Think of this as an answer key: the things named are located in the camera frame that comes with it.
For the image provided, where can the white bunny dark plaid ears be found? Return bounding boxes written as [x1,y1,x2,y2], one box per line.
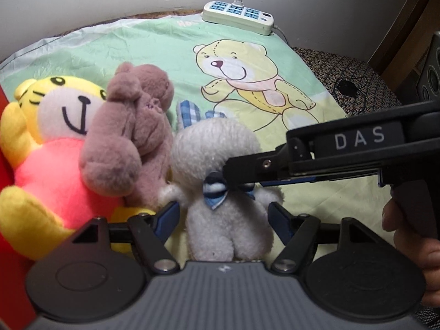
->
[158,100,284,262]

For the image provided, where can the mauve teddy bear plush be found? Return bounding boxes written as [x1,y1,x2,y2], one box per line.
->
[79,62,175,211]

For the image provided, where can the person right hand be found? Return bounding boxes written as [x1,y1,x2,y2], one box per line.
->
[382,198,440,308]

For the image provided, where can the brown patterned cushion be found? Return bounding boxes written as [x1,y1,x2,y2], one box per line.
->
[293,47,401,116]

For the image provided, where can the black speaker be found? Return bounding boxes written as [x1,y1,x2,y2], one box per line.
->
[416,31,440,101]

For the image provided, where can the yellow tiger plush pink belly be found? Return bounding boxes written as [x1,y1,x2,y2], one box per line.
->
[1,75,154,260]

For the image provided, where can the red cardboard box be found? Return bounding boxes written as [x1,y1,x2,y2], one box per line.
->
[0,89,37,330]

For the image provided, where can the green bear print bedsheet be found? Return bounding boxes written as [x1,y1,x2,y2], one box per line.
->
[0,13,396,262]

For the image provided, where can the white blue power strip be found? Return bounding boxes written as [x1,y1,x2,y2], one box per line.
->
[201,1,274,36]

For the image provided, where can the black cable on cushion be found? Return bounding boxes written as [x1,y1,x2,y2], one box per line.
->
[333,73,371,111]

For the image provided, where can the wooden shelf frame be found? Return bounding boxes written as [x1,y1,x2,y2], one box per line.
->
[368,0,439,91]

